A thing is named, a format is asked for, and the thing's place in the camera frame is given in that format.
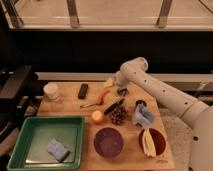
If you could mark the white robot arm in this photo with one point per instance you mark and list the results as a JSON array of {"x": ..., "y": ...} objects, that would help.
[{"x": 195, "y": 113}]

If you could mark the small black metal clip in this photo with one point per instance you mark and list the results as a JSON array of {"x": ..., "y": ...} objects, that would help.
[{"x": 122, "y": 91}]

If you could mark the yellow banana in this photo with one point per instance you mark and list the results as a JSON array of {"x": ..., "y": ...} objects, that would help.
[{"x": 148, "y": 144}]

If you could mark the blue white plastic container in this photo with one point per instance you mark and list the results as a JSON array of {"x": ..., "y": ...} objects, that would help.
[{"x": 142, "y": 117}]

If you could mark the black rectangular block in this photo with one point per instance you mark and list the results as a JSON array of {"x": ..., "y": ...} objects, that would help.
[{"x": 83, "y": 91}]

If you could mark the dark grape bunch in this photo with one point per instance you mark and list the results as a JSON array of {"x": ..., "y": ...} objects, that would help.
[{"x": 118, "y": 115}]

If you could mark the yellow red apple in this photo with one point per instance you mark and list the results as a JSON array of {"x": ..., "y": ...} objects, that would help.
[{"x": 97, "y": 117}]

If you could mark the wooden cutting board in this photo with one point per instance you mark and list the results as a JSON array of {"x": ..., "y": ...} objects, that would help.
[{"x": 131, "y": 157}]

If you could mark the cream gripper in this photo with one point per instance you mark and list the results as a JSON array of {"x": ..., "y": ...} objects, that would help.
[{"x": 110, "y": 82}]

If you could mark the purple bowl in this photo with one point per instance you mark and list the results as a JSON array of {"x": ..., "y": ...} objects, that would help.
[{"x": 108, "y": 142}]

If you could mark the small dark round object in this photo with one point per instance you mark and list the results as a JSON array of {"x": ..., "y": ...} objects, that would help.
[{"x": 141, "y": 102}]

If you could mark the blue sponge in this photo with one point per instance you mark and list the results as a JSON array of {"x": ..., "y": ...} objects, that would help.
[{"x": 57, "y": 150}]

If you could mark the orange red pepper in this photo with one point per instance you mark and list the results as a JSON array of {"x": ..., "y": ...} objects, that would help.
[{"x": 101, "y": 96}]

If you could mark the green plastic tray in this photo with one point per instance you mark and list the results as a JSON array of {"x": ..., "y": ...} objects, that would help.
[{"x": 31, "y": 149}]

